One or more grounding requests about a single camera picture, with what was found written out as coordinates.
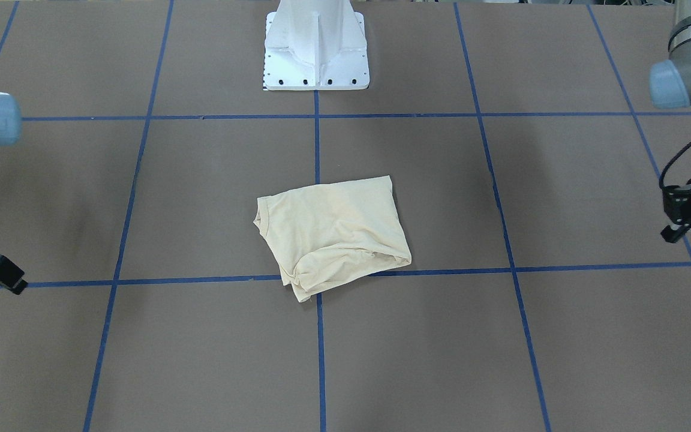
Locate brown table mat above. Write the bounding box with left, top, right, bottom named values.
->
left=0, top=1, right=691, bottom=431

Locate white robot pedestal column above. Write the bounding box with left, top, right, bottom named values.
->
left=263, top=1, right=371, bottom=91

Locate beige long-sleeve printed shirt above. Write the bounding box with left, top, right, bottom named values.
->
left=253, top=175, right=413, bottom=303

